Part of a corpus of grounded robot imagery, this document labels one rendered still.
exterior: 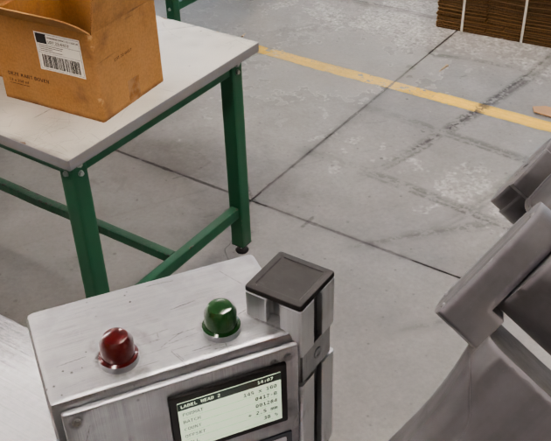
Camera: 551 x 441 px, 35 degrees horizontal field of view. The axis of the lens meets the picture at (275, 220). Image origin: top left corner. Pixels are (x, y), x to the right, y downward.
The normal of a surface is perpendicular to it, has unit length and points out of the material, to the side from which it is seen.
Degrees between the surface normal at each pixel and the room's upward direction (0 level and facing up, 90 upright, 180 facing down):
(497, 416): 61
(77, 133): 0
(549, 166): 46
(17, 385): 0
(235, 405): 90
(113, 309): 0
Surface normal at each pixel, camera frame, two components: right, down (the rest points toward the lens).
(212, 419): 0.37, 0.54
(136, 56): 0.87, 0.27
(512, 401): -0.24, 0.11
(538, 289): -0.40, 0.28
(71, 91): -0.50, 0.51
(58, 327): -0.03, -0.81
